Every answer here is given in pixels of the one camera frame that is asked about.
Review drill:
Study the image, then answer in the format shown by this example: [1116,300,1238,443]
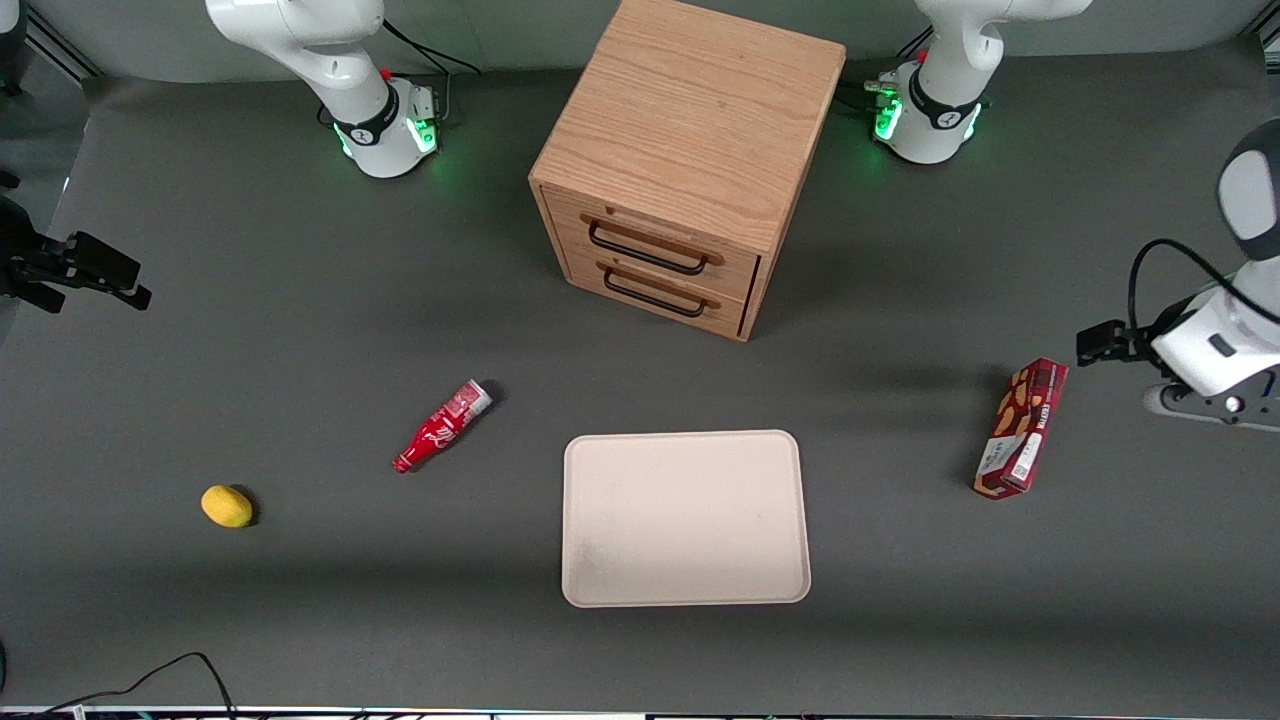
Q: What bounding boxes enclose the black left arm base cables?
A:
[838,28,936,116]

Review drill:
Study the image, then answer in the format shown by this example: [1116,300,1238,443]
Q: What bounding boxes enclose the yellow lemon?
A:
[200,484,254,529]

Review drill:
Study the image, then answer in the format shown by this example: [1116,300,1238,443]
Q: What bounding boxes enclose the black stand post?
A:
[0,0,29,98]

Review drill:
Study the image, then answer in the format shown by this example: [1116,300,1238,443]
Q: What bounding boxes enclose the dark grey table mat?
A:
[0,40,1280,717]

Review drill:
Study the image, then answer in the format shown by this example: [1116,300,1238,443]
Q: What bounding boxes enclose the black right arm base cable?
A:
[383,18,482,126]

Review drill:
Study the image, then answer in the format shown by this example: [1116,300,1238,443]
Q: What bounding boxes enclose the red cola bottle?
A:
[392,378,494,475]

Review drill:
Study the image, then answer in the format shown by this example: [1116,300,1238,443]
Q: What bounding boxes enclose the wooden two-drawer cabinet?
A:
[528,0,848,344]

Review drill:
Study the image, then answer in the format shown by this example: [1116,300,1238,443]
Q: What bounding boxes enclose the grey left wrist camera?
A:
[1143,383,1280,433]

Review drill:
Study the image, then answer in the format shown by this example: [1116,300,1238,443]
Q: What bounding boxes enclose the cream plastic tray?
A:
[562,430,812,609]

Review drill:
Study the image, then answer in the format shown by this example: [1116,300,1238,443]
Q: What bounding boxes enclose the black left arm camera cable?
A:
[1128,238,1280,333]

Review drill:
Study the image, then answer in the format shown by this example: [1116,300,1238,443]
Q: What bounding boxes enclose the red cookie box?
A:
[973,358,1069,499]

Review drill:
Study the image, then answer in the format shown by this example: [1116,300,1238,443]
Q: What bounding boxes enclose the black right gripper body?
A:
[0,198,67,314]

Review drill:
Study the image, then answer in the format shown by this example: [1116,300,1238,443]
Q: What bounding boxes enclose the black cable on table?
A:
[30,652,237,720]

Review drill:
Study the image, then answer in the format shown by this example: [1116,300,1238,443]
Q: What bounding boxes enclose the black drawer handle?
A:
[602,267,708,320]
[587,220,710,277]

